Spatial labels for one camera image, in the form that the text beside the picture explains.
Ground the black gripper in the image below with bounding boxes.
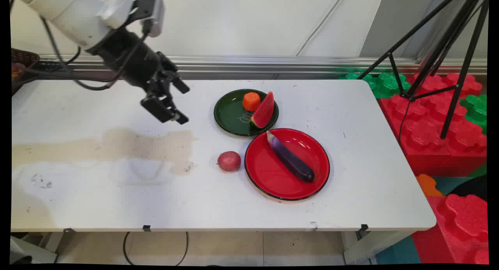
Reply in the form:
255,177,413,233
88,27,191,125

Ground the purple eggplant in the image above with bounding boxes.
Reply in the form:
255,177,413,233
266,130,315,183

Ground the dark green round plate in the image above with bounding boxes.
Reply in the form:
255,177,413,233
213,89,279,137

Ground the orange carrot piece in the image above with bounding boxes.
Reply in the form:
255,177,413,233
242,92,261,112

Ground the red round apple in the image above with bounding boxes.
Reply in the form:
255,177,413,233
217,151,242,172

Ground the red watermelon slice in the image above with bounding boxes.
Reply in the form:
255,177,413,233
249,91,275,129

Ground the red round plate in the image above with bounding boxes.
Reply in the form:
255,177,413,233
244,128,331,201

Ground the brown woven basket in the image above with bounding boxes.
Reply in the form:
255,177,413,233
11,48,41,96

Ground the green foam block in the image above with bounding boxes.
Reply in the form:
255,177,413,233
459,94,488,135
338,70,412,99

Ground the white table leg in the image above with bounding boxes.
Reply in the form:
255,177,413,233
342,230,414,265

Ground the large red foam block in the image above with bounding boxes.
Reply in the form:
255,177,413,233
379,72,487,177

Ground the orange foam block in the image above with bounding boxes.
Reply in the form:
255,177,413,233
415,174,444,197

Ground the teal foam floor mat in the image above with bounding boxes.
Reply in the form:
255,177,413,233
375,234,422,265

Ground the black tripod stand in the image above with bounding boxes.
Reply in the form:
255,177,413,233
357,0,490,140

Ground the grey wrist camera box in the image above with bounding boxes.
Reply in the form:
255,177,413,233
132,0,165,38

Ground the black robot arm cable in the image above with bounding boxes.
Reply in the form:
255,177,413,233
38,16,150,91

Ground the aluminium wall rail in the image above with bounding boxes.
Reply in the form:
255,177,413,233
38,55,488,76

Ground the black floor cable loop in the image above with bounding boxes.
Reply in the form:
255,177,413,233
123,231,189,266

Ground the thin black tripod cable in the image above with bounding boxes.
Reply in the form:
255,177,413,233
398,98,412,144

